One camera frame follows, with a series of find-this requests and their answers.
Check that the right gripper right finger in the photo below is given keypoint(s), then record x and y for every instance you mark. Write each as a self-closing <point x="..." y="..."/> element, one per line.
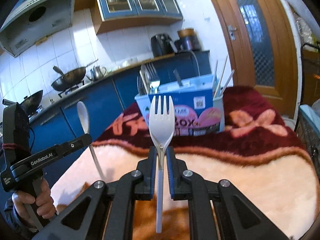
<point x="217" y="210"/>

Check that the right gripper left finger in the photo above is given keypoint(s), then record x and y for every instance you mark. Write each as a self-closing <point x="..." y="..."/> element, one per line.
<point x="105" y="210"/>

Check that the white plastic fork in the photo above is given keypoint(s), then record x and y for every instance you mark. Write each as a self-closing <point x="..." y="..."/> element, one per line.
<point x="161" y="128"/>

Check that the steel spoon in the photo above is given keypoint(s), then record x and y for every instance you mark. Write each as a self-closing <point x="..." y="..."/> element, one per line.
<point x="84" y="121"/>

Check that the blue kitchen counter cabinets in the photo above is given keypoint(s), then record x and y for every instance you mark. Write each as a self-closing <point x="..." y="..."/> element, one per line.
<point x="106" y="99"/>

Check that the person's left hand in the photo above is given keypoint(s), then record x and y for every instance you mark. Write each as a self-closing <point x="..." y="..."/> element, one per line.
<point x="44" y="201"/>

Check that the light blue utensil organizer box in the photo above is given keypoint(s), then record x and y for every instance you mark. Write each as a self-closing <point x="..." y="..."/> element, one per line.
<point x="198" y="107"/>

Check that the red floral plush blanket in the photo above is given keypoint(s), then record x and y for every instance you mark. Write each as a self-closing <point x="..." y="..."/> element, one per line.
<point x="257" y="153"/>

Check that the steel fork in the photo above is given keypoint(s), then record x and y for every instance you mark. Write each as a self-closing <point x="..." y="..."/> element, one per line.
<point x="153" y="77"/>
<point x="140" y="86"/>

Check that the steel kettle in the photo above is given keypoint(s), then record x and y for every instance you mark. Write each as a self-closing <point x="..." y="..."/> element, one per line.
<point x="97" y="73"/>

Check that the black air fryer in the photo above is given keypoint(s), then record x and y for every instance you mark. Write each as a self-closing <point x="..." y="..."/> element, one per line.
<point x="162" y="44"/>

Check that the dark rice cooker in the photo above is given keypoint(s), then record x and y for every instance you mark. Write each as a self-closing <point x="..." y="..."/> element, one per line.
<point x="188" y="40"/>

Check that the light blue box on rack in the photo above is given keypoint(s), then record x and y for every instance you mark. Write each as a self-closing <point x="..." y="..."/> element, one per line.
<point x="309" y="113"/>

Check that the grey range hood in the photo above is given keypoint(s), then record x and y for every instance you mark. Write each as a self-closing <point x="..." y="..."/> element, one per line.
<point x="31" y="20"/>

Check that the wooden door with glass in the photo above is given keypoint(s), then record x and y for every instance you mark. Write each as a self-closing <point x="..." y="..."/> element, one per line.
<point x="261" y="49"/>

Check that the black wok with handle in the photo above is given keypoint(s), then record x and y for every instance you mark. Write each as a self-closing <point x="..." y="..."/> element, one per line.
<point x="69" y="79"/>

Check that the black wire rack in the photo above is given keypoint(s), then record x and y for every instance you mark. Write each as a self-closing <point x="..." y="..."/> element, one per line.
<point x="307" y="125"/>

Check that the blue upper wall cabinet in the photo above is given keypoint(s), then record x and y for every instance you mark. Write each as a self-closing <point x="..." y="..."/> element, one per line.
<point x="124" y="8"/>

